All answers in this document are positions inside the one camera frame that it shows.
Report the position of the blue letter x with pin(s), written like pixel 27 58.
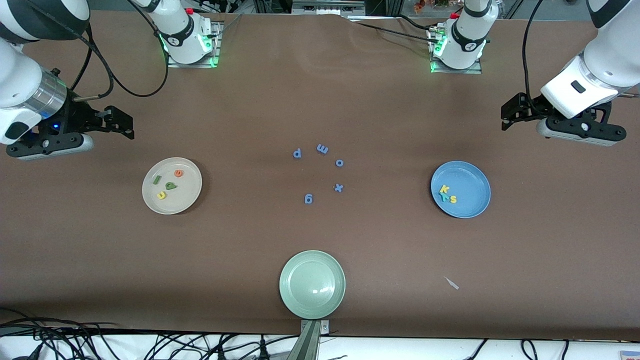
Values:
pixel 338 188

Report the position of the aluminium frame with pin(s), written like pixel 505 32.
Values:
pixel 327 9

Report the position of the green letter p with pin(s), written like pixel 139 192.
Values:
pixel 171 186

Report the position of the white tape scrap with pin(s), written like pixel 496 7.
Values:
pixel 451 283

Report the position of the beige plate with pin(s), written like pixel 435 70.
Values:
pixel 185 197

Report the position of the brown table cover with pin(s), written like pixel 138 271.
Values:
pixel 100 250

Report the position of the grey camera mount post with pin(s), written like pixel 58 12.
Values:
pixel 310 345

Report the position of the blue plate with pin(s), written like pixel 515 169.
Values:
pixel 470 185

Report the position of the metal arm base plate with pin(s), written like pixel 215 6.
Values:
pixel 457 71
pixel 192 65

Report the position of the green plate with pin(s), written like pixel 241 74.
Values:
pixel 312 285

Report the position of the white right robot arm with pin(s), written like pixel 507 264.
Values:
pixel 185 35

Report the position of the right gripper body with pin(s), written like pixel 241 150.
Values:
pixel 77 116

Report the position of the blue letter p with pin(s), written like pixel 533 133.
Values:
pixel 297 153

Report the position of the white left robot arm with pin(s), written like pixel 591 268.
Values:
pixel 467 35

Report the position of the blue letter m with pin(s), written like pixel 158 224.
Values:
pixel 322 148

